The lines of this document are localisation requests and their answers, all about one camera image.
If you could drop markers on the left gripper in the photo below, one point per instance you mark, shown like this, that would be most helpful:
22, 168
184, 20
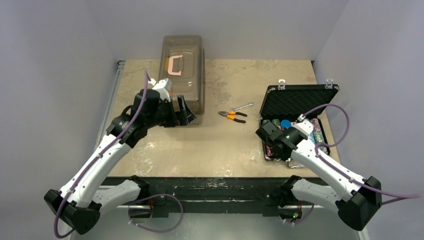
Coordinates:
189, 116

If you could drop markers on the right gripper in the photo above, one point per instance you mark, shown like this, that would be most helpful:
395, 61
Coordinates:
266, 133

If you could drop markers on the black poker case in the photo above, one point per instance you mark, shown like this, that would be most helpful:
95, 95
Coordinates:
288, 102

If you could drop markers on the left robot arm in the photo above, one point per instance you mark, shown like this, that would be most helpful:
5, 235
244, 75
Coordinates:
133, 124

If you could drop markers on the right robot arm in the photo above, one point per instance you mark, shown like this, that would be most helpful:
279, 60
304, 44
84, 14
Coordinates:
352, 197

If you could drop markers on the yellow green chip row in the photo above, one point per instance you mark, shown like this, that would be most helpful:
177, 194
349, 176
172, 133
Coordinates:
276, 122

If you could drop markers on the red green chip row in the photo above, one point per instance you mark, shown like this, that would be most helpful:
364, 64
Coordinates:
268, 153

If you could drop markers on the blue round button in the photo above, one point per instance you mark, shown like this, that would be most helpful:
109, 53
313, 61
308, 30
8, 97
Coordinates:
285, 124

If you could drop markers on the light blue chip row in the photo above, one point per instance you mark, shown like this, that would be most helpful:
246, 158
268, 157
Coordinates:
312, 138

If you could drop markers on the orange black pliers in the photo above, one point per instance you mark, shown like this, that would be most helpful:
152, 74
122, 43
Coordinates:
231, 115

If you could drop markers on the silver wrench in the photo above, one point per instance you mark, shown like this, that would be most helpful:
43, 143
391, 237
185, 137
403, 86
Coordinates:
235, 109

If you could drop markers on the translucent brown storage box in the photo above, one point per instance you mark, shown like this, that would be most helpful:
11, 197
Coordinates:
192, 82

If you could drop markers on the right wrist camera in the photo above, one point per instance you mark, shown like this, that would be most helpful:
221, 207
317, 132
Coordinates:
304, 126

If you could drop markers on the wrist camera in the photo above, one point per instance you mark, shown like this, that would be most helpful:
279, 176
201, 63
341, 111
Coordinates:
162, 86
304, 126

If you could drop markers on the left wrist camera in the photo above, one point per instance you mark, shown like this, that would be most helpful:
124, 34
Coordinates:
162, 86

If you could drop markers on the pink box handle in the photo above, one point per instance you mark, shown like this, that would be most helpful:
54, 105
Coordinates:
172, 68

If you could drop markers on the black metal table frame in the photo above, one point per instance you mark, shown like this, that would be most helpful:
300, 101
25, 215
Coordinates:
216, 195

